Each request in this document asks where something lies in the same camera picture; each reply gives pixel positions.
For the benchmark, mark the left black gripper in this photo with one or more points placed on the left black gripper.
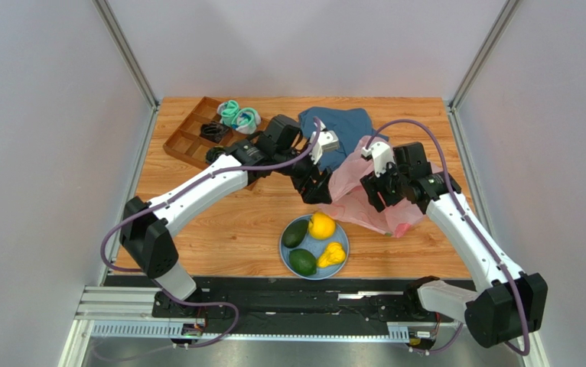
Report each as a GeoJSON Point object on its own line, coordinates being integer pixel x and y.
{"type": "Point", "coordinates": [314, 193]}

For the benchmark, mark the blue cloth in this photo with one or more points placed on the blue cloth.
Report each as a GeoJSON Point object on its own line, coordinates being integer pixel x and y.
{"type": "Point", "coordinates": [349, 125]}

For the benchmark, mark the wooden compartment tray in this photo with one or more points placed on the wooden compartment tray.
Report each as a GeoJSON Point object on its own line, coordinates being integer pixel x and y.
{"type": "Point", "coordinates": [189, 144]}

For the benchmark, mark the aluminium corner post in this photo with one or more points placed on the aluminium corner post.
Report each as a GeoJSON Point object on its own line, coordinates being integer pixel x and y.
{"type": "Point", "coordinates": [117, 34]}
{"type": "Point", "coordinates": [493, 36]}

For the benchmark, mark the left aluminium corner post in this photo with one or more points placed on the left aluminium corner post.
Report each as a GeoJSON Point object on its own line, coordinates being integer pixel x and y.
{"type": "Point", "coordinates": [117, 34]}

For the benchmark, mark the blue plate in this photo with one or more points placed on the blue plate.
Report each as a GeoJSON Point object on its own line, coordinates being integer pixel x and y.
{"type": "Point", "coordinates": [315, 246]}

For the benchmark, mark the green fake lime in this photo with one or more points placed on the green fake lime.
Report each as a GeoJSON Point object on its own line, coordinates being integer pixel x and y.
{"type": "Point", "coordinates": [302, 262]}

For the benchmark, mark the yellow fake pear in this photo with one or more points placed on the yellow fake pear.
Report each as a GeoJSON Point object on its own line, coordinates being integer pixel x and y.
{"type": "Point", "coordinates": [333, 254]}

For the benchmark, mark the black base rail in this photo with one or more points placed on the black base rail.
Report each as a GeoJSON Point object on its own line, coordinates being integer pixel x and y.
{"type": "Point", "coordinates": [293, 306]}

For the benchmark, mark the teal grey rolled sock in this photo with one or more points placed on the teal grey rolled sock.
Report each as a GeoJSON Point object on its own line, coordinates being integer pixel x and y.
{"type": "Point", "coordinates": [246, 121]}

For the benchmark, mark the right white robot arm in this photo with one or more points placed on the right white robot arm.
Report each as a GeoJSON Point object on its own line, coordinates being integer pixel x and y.
{"type": "Point", "coordinates": [506, 303]}

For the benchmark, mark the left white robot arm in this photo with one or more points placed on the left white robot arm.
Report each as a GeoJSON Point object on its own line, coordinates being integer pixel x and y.
{"type": "Point", "coordinates": [148, 228]}

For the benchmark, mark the aluminium frame rail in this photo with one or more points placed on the aluminium frame rail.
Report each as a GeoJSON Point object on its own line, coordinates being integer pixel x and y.
{"type": "Point", "coordinates": [127, 321]}

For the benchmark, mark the teal white rolled sock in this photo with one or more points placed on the teal white rolled sock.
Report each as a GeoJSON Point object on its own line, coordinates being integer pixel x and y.
{"type": "Point", "coordinates": [228, 111]}

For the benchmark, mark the yellow fake lemon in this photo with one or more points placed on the yellow fake lemon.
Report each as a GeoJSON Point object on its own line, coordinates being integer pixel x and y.
{"type": "Point", "coordinates": [321, 226]}

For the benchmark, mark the green fake avocado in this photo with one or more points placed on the green fake avocado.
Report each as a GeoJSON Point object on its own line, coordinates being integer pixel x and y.
{"type": "Point", "coordinates": [294, 232]}

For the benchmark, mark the right aluminium corner post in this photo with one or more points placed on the right aluminium corner post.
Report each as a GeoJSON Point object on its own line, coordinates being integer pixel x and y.
{"type": "Point", "coordinates": [493, 36]}

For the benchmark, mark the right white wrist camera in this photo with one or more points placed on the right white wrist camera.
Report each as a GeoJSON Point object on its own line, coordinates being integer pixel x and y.
{"type": "Point", "coordinates": [381, 154]}

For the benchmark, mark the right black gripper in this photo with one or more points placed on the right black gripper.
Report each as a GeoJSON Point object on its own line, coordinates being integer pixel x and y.
{"type": "Point", "coordinates": [379, 188]}

